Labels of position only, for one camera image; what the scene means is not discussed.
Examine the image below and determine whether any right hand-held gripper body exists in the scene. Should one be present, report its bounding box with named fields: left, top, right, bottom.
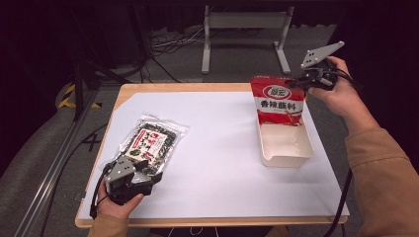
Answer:
left=300, top=40, right=346, bottom=92

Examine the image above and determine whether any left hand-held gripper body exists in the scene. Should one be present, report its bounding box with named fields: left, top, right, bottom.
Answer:
left=105, top=155, right=154, bottom=205

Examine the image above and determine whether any clear dried seaweed packet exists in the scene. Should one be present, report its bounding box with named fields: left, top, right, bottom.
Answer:
left=116, top=114, right=190, bottom=176

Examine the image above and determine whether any red and white sauce packet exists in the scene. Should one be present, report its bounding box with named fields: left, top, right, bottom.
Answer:
left=249, top=75, right=306, bottom=126

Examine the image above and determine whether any white divided plastic container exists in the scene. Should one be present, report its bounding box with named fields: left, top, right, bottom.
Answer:
left=256, top=95, right=315, bottom=168

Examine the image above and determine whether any person's left hand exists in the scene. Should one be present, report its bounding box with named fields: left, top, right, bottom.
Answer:
left=95, top=179, right=145, bottom=221

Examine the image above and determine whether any person's right hand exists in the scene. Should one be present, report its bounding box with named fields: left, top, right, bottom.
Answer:
left=307, top=55, right=362, bottom=118

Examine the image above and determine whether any white paper sheet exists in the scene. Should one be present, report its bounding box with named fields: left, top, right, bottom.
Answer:
left=78, top=91, right=350, bottom=220

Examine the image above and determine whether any grey metal stand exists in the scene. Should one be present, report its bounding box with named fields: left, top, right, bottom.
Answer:
left=201, top=4, right=295, bottom=75

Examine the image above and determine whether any yellow and black hazard tape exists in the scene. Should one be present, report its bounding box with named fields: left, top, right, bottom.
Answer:
left=57, top=83, right=102, bottom=110

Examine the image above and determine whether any black tripod stand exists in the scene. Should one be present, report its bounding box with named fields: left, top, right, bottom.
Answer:
left=70, top=6, right=132, bottom=122

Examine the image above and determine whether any left hand-held gripper cable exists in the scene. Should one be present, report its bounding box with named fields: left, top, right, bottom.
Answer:
left=89, top=161, right=114, bottom=220

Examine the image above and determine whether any hand-held gripper cable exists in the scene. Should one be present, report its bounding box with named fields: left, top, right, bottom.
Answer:
left=321, top=67, right=364, bottom=237
left=89, top=161, right=114, bottom=220

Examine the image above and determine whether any black floor cable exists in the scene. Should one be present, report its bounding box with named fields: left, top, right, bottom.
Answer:
left=39, top=122, right=109, bottom=237

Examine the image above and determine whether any aluminium floor rail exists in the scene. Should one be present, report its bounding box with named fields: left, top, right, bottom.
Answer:
left=14, top=88, right=100, bottom=237

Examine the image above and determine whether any right hand-held gripper cable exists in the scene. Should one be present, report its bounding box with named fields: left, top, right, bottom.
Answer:
left=321, top=67, right=364, bottom=237

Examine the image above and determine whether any bundle of floor cables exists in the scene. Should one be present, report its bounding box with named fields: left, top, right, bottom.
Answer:
left=137, top=27, right=206, bottom=84

